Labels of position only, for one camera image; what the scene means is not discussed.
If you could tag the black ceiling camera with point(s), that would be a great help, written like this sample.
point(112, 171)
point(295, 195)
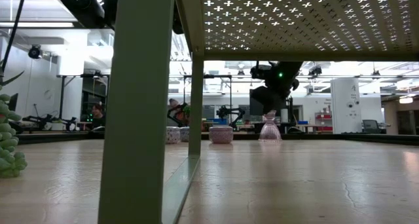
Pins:
point(35, 52)

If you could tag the pink ribbed glass candle holder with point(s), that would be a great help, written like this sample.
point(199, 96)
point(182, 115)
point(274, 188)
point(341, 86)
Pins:
point(270, 132)

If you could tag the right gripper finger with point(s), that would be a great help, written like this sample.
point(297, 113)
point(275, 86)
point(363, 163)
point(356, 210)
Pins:
point(277, 101)
point(264, 101)

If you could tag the pink ceramic pot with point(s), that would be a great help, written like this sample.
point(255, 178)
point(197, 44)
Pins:
point(221, 135)

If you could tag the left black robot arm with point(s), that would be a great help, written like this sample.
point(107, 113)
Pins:
point(82, 4)

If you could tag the red storage bins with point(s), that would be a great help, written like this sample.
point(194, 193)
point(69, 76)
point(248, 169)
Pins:
point(324, 122)

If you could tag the grey office chair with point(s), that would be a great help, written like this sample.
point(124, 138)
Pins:
point(371, 126)

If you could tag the person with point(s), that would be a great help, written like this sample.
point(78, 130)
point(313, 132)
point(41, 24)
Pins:
point(98, 117)

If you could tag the green grape bunch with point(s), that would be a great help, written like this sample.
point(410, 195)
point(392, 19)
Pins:
point(8, 152)

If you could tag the green perforated metal shelf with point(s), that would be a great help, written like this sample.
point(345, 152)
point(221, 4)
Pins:
point(137, 119)

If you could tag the black aluminium table frame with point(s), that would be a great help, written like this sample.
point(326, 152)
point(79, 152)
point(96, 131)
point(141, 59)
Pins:
point(360, 137)

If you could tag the white tall cabinet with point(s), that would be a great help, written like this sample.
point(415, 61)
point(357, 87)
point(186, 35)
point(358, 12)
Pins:
point(346, 106)

